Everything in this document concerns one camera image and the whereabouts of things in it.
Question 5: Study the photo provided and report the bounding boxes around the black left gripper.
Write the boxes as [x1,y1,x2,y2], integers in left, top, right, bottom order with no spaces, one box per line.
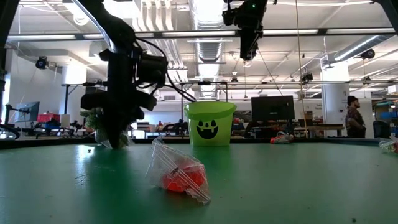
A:
[81,46,158,149]

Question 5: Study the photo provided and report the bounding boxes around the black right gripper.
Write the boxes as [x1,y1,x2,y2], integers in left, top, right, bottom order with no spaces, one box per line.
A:
[238,0,269,61]

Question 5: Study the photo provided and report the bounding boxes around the monitor on arm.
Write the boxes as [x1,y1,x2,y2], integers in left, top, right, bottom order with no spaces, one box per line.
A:
[14,101,41,123]

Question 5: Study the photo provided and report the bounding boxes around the clear-wrapped red candy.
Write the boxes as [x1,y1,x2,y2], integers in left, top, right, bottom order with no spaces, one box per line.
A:
[145,136,212,206]

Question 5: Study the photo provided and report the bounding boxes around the small orange-red wrapped candy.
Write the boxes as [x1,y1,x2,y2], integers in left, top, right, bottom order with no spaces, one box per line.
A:
[269,131,295,145]

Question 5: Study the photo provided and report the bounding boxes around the clear-wrapped green candy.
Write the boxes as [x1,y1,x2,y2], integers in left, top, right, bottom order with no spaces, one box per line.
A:
[378,138,398,155]

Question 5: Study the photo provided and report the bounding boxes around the black computer monitor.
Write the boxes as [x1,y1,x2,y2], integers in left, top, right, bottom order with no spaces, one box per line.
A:
[251,95,296,123]

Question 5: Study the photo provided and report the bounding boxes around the red box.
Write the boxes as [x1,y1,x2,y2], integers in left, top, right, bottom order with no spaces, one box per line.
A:
[37,113,62,123]

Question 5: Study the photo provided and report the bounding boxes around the lime green pumpkin-face bucket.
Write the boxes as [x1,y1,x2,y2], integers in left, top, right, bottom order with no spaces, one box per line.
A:
[183,101,238,147]

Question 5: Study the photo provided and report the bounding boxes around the white round pillar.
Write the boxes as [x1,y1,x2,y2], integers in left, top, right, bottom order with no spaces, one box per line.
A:
[321,62,351,138]

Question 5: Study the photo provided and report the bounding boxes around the wooden desk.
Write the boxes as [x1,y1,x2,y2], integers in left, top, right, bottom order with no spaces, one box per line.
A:
[292,123,346,138]

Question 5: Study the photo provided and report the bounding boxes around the person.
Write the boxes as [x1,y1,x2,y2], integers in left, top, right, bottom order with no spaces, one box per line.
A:
[344,95,368,139]

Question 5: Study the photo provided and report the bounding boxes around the black support strut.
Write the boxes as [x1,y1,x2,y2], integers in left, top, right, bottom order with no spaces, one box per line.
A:
[0,0,20,43]
[374,0,398,23]

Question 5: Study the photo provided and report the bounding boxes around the green felt mat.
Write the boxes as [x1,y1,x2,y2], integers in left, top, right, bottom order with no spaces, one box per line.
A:
[0,141,398,224]

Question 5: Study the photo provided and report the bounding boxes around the black office chair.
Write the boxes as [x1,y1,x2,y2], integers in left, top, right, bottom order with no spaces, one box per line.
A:
[372,119,393,139]

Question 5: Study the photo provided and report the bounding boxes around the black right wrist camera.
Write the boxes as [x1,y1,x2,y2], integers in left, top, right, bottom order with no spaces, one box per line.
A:
[222,7,239,27]

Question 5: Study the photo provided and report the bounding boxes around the silver ceiling duct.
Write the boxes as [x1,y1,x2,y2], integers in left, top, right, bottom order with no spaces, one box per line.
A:
[333,34,393,62]
[192,0,226,98]

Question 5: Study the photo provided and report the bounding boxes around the long ceiling light rail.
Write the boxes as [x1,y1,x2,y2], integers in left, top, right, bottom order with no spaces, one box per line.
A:
[6,27,396,40]

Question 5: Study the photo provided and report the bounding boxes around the black workstation frame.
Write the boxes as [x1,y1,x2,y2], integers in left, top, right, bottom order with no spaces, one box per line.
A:
[60,81,108,116]

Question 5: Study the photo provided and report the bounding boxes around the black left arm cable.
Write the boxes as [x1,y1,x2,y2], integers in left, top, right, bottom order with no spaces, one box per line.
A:
[133,36,197,103]

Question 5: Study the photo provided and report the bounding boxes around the black aluminium table frame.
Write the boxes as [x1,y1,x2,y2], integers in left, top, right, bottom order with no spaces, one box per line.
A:
[0,136,382,151]

